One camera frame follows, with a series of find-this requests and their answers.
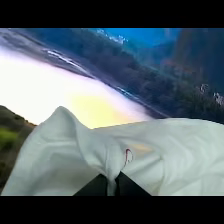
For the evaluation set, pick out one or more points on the white garment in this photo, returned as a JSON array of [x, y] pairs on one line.
[[173, 156]]

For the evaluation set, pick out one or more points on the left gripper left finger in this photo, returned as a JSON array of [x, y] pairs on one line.
[[95, 186]]

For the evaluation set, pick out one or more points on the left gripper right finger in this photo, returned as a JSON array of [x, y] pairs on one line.
[[128, 186]]

